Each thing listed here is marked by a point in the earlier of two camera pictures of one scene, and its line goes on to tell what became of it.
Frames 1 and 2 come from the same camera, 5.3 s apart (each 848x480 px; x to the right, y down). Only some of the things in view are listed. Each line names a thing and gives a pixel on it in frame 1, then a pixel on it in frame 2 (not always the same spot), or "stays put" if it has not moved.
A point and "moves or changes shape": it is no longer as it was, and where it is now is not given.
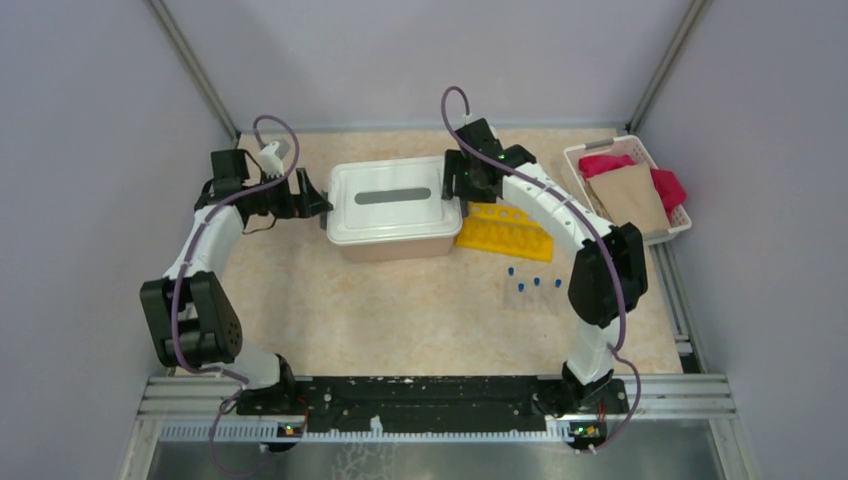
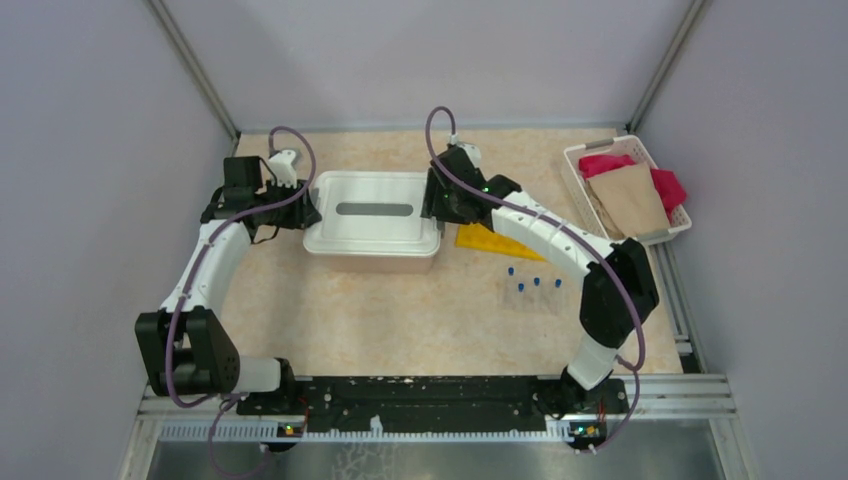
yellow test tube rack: x=505 y=231 stays put
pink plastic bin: x=435 y=251 → x=422 y=264
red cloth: x=670 y=187 stays put
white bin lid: x=390 y=198 moves or changes shape
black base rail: x=438 y=405 stays put
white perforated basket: x=620 y=185 stays put
